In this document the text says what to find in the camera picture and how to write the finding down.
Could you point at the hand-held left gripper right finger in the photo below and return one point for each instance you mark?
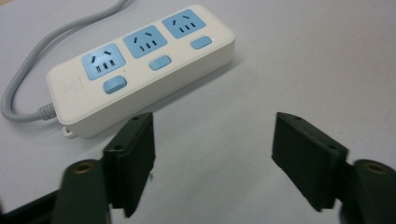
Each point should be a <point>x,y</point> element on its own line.
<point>308,161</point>

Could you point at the white power strip blue sockets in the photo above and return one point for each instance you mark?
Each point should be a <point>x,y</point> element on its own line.
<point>137,87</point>

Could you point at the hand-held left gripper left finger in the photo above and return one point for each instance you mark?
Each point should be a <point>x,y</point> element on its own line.
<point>130,161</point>

